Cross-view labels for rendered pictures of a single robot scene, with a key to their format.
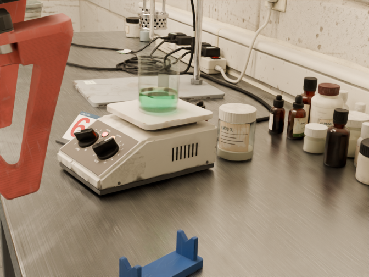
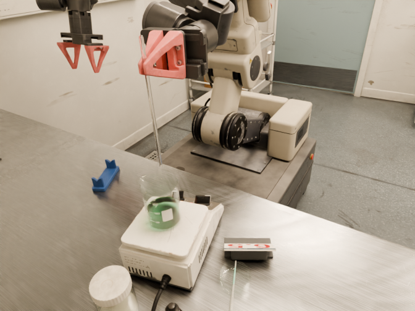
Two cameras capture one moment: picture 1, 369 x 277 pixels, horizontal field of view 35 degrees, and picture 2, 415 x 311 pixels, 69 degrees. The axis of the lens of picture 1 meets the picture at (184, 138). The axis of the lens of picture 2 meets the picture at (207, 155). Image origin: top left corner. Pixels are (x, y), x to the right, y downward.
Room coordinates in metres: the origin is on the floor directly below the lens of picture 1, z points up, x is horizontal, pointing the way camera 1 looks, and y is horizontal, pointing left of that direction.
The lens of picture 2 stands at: (1.19, -0.10, 1.22)
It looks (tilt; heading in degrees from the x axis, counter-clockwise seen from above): 33 degrees down; 147
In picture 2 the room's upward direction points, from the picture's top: 3 degrees counter-clockwise
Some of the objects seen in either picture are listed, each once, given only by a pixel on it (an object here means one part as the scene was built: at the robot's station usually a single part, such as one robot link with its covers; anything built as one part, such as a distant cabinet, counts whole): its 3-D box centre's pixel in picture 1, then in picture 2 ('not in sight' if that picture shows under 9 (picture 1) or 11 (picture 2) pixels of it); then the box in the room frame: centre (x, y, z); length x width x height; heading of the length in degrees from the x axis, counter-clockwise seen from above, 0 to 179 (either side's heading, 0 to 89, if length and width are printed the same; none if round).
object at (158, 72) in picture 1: (159, 84); (160, 202); (0.82, 0.04, 0.88); 0.07 x 0.06 x 0.08; 30
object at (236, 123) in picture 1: (236, 132); (115, 297); (0.87, -0.08, 0.79); 0.06 x 0.06 x 0.08
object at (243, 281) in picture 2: not in sight; (234, 277); (0.94, 0.10, 0.76); 0.06 x 0.06 x 0.02
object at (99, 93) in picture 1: (147, 88); not in sight; (1.27, 0.09, 0.76); 0.30 x 0.20 x 0.01; 113
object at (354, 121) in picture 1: (351, 134); not in sight; (0.91, -0.27, 0.78); 0.06 x 0.06 x 0.07
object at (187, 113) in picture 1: (159, 111); (167, 224); (0.83, 0.04, 0.83); 0.12 x 0.12 x 0.01; 37
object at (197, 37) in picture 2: not in sight; (182, 47); (0.75, 0.14, 1.10); 0.10 x 0.07 x 0.07; 33
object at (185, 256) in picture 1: (160, 262); (105, 174); (0.51, 0.02, 0.77); 0.10 x 0.03 x 0.04; 138
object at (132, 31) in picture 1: (134, 27); not in sight; (2.03, 0.19, 0.78); 0.06 x 0.06 x 0.06
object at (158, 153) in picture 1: (144, 142); (175, 231); (0.81, 0.06, 0.79); 0.22 x 0.13 x 0.08; 127
